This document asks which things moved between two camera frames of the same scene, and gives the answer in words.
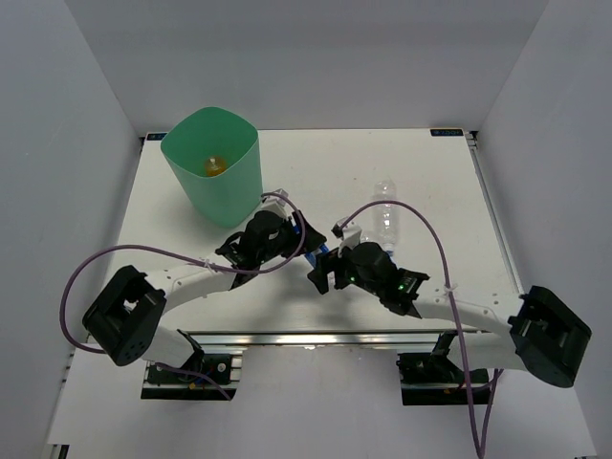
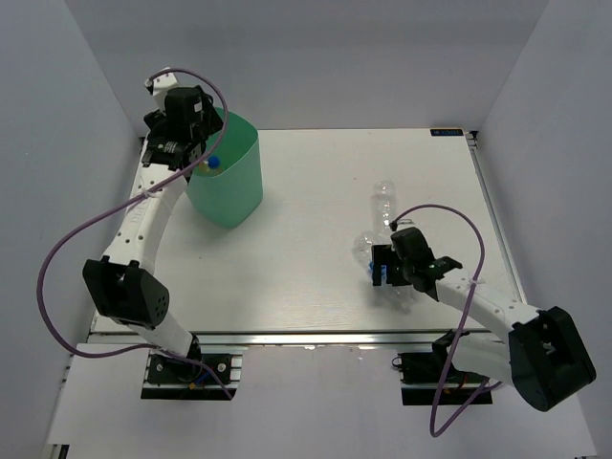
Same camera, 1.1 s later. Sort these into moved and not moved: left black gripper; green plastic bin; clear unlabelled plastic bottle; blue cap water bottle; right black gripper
Moved: blue cap water bottle; right black gripper; left black gripper
Not moved: clear unlabelled plastic bottle; green plastic bin
